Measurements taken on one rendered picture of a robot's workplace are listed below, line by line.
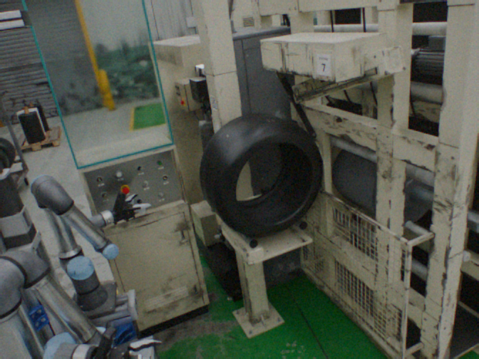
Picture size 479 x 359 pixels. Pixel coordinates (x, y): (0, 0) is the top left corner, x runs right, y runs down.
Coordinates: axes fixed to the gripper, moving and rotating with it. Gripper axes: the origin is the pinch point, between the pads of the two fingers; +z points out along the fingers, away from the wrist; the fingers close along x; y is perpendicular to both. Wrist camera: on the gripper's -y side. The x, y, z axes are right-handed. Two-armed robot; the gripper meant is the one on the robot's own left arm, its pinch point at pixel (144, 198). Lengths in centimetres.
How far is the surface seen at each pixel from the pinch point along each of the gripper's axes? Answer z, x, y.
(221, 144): 21, 46, -40
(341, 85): 64, 76, -63
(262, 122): 38, 55, -48
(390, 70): 60, 100, -74
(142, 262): -6.4, -8.4, 48.6
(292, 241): 47, 67, 17
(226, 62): 47, 20, -68
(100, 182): -14.9, -21.3, -7.1
